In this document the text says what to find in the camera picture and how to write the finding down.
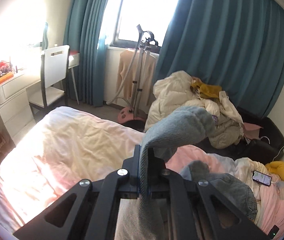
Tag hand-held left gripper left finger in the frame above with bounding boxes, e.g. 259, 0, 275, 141
13, 144, 142, 240

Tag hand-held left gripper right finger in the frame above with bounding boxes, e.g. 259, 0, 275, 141
148, 147, 270, 240

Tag grey knit sweater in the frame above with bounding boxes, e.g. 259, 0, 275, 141
117, 106, 216, 240

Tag blue denim jeans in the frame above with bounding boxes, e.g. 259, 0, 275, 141
179, 166, 259, 227

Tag garment steamer with pink base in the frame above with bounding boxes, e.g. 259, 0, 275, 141
106, 24, 160, 124

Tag cream down jacket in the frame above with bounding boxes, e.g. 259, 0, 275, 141
144, 70, 245, 149

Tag mustard yellow garment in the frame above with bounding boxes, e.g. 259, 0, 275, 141
190, 77, 222, 99

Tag smartphone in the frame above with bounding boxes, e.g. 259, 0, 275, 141
252, 170, 272, 187

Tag beige hanging sweater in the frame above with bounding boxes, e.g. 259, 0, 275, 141
116, 49, 157, 105

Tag pink blanket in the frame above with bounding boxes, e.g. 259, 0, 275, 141
166, 145, 284, 233

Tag black leather sofa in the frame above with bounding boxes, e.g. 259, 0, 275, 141
197, 106, 284, 159

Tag white desk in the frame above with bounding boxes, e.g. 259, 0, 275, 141
14, 51, 80, 105

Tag white chair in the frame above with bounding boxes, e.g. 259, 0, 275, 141
29, 45, 70, 122

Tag white drawer cabinet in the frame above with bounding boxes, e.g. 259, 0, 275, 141
0, 74, 36, 143

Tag narrow teal curtain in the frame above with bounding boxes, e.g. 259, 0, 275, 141
62, 0, 119, 107

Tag wide teal curtain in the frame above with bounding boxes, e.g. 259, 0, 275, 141
156, 0, 284, 120

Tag orange tray of toys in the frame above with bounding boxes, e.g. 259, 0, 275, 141
0, 60, 16, 85

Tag window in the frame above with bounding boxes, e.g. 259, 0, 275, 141
99, 0, 185, 48

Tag white charging cable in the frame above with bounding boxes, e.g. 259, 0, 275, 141
258, 135, 284, 183

